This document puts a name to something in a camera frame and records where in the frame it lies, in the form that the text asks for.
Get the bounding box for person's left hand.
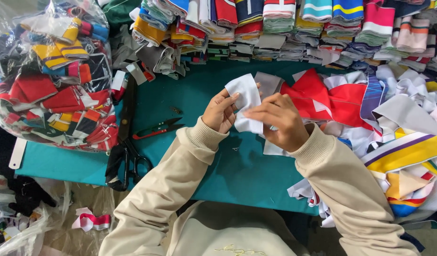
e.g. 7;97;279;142
202;82;262;134

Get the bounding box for person's right hand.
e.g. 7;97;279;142
243;93;310;153

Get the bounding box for white ribbed fabric piece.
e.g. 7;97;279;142
224;73;265;136

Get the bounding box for grey fabric piece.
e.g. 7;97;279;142
254;71;285;102

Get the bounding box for teal table cloth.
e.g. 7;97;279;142
15;60;349;217

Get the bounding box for red thread snips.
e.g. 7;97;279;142
132;117;185;140

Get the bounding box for large black scissors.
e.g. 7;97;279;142
105;76;153;192

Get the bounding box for stacks of folded striped collars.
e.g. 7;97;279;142
110;0;437;78

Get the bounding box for person's cream sweatshirt torso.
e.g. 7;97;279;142
167;200;311;256

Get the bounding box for heap of loose fabric pieces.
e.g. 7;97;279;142
263;63;437;229

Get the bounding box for clear bag of fabric collars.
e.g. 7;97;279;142
0;0;120;153

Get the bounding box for pink white striped fabric scrap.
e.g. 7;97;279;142
71;207;112;232

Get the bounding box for white plastic strip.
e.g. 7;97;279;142
9;137;28;170

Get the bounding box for black cloth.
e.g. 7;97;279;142
0;115;57;217

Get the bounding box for crumpled clear plastic bag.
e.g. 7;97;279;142
0;179;116;256

